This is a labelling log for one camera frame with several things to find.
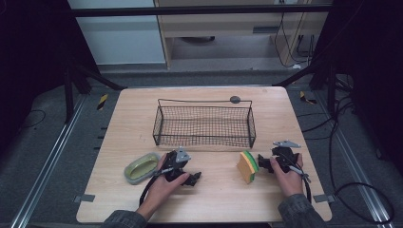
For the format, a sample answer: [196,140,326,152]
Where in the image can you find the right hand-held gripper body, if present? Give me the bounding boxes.
[270,140,302,175]

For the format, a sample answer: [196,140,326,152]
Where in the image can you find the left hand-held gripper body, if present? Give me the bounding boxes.
[163,146,193,183]

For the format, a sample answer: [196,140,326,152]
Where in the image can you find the yellow green sponge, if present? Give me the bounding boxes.
[236,149,260,185]

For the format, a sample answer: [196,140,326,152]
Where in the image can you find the green grey soap dish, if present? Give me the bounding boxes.
[123,151,162,186]

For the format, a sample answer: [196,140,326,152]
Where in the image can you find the black wire mesh basket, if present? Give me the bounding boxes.
[152,98,258,149]

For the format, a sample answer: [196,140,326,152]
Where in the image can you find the person's right hand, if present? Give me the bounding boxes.
[269,153,305,200]

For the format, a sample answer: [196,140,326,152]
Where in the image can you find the person's left hand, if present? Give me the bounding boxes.
[136,153,191,210]

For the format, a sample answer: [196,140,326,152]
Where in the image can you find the yellow black striped tape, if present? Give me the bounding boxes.
[298,90,318,105]
[96,93,109,111]

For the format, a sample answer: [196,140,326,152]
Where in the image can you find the black metal stand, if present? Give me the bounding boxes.
[273,58,338,116]
[62,61,128,125]

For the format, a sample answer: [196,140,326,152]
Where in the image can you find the black curtain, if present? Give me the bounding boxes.
[311,0,403,177]
[0,0,100,156]

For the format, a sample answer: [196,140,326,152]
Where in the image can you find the white cabinet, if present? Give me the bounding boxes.
[67,0,167,67]

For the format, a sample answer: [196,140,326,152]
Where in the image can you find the light wooden cabinet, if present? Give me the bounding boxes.
[153,0,335,69]

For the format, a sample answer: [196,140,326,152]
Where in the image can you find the black horizontal bar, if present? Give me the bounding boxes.
[70,4,333,18]

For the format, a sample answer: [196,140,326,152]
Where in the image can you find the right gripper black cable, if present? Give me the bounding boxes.
[289,164,314,204]

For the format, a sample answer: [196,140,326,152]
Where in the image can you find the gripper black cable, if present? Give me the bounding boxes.
[139,166,175,207]
[289,164,314,204]

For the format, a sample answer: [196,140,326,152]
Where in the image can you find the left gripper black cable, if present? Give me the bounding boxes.
[139,166,175,207]

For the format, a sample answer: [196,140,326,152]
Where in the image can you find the black looped floor cable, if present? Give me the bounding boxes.
[297,94,395,224]

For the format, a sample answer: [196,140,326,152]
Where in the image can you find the grey metal table bracket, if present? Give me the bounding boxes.
[72,193,96,204]
[313,193,336,204]

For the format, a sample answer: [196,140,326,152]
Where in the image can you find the silver metal floor rail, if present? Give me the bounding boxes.
[9,94,87,228]
[317,91,395,228]

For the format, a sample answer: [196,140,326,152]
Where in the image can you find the black hanging cables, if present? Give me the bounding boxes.
[273,11,318,69]

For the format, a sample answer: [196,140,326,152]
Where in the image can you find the thin black floor cable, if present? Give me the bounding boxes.
[18,108,48,131]

